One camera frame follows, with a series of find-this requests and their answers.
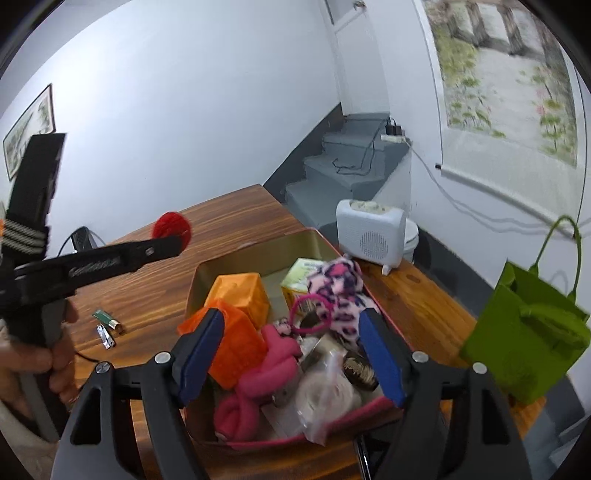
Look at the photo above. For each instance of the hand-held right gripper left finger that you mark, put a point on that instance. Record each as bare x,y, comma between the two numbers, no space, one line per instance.
203,350

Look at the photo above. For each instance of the pink leopard plush toy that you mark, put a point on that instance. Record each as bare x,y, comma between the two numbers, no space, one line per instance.
341,286

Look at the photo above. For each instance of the wall scroll painting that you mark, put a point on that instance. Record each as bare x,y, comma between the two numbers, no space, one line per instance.
498,83

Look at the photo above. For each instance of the green felt bag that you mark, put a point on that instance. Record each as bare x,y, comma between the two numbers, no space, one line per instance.
521,337

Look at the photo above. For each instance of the white bucket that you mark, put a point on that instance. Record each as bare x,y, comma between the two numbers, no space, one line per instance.
411,240

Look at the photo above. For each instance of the red pom-pom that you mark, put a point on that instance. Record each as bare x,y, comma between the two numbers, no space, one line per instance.
171,228

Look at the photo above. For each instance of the wooden bench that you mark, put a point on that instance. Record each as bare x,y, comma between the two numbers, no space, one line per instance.
415,300

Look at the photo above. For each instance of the dark brown brush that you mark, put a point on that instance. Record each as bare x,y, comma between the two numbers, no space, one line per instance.
360,369

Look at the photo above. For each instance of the grey staircase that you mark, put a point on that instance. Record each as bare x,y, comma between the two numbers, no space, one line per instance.
332,184

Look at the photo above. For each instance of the orange cube box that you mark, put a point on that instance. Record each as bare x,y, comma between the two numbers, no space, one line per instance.
240,295

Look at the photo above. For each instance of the clear plastic bag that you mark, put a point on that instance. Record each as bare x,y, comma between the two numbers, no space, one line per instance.
323,397

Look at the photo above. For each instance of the framed wall picture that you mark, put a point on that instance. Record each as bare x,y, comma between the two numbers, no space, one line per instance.
27,129

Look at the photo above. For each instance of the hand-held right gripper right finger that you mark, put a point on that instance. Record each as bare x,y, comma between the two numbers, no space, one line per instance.
378,355

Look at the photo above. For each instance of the yellow green carton box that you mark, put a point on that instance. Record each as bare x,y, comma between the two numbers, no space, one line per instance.
298,281

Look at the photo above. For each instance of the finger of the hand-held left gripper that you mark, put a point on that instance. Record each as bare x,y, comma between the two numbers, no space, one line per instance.
147,253

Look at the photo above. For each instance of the black charger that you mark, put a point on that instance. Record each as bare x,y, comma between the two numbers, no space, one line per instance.
394,128

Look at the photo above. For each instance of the person's left hand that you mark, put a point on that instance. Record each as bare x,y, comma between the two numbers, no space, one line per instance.
60,364

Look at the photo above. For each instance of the green lighter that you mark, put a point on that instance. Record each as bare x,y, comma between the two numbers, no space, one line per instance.
104,317

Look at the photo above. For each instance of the white power strip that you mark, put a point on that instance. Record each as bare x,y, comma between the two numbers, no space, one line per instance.
392,137

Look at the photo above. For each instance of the red tin container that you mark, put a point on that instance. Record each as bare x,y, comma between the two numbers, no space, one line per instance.
258,254

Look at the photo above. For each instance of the white fan heater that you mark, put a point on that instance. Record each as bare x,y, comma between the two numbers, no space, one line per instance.
369,235

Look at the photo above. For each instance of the metal nail clipper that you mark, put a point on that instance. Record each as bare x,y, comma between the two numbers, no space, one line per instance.
106,337

